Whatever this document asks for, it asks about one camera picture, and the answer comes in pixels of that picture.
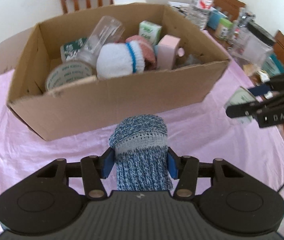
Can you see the brown cardboard box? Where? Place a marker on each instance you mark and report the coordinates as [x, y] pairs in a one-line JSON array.
[[89, 104]]

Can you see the teal box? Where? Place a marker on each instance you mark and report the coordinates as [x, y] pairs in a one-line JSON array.
[[214, 19]]

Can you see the clear plastic water bottle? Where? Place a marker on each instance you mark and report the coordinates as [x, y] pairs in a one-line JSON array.
[[199, 12]]

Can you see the pink rectangular box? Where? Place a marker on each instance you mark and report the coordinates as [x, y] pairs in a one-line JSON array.
[[167, 51]]

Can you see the pink tablecloth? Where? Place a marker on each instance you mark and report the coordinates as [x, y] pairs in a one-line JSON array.
[[201, 130]]

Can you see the clear capsule bottle silver cap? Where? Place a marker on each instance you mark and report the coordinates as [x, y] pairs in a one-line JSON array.
[[108, 30]]

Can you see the green lid container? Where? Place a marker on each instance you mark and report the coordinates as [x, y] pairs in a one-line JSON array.
[[223, 28]]

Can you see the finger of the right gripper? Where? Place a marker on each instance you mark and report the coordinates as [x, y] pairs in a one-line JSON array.
[[271, 107], [276, 83]]

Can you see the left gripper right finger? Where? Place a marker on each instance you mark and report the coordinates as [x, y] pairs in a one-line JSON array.
[[226, 197]]

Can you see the white sock roll blue stripe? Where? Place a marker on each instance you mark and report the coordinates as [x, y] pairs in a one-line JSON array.
[[120, 59]]

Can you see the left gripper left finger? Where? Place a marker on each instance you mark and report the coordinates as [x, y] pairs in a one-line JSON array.
[[54, 196]]

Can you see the pink knit sock roll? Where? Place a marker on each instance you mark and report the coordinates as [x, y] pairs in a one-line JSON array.
[[147, 51]]

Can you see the wooden chair right side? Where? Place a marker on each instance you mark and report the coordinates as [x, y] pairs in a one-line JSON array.
[[230, 8]]

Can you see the clear jar black lid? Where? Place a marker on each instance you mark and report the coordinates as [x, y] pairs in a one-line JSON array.
[[254, 44]]

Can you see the green white medicine box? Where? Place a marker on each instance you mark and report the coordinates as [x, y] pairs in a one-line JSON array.
[[69, 50]]

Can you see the blue knit sock roll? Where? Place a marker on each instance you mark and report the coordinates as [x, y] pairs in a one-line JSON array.
[[140, 147]]

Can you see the clear tape roll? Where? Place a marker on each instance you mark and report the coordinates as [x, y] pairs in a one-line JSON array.
[[66, 73]]

